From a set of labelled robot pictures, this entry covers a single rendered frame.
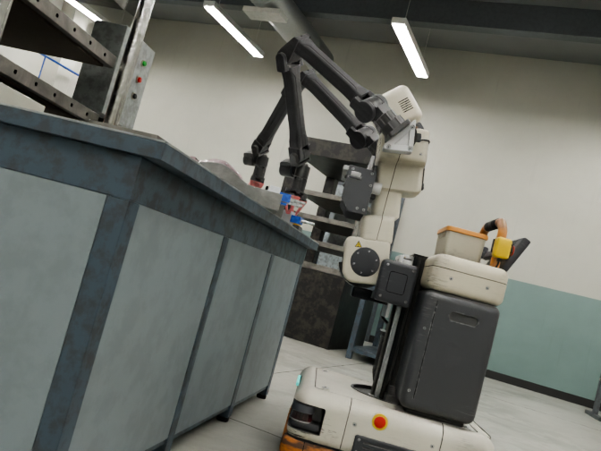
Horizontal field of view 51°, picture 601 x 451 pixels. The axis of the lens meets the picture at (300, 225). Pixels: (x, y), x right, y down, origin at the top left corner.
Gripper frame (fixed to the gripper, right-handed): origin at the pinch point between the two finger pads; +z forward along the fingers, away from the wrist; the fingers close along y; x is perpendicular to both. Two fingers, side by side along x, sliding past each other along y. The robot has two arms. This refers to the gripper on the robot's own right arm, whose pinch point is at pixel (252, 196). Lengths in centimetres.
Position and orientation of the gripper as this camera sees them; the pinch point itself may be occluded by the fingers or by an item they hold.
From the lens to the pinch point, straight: 301.2
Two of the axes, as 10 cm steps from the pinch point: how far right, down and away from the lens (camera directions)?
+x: 9.6, 2.6, 1.1
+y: 1.3, -0.5, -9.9
